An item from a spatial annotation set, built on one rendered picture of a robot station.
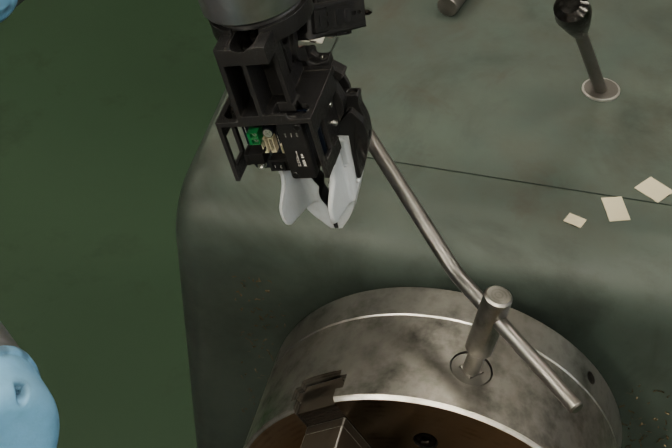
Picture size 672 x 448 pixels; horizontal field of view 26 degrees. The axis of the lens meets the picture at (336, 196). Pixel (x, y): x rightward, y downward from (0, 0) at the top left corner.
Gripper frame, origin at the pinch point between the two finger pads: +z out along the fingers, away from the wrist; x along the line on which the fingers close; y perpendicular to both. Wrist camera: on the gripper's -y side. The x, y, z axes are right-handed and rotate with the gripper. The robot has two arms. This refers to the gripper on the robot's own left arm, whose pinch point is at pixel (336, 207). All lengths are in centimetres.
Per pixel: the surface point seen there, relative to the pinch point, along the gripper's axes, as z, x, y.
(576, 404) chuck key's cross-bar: 9.8, 18.4, 10.9
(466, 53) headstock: 9.5, 2.5, -34.0
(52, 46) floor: 101, -146, -185
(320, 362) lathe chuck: 12.9, -3.6, 4.1
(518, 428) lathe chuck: 15.8, 12.8, 8.1
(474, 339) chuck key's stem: 9.2, 10.1, 5.1
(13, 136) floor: 103, -142, -151
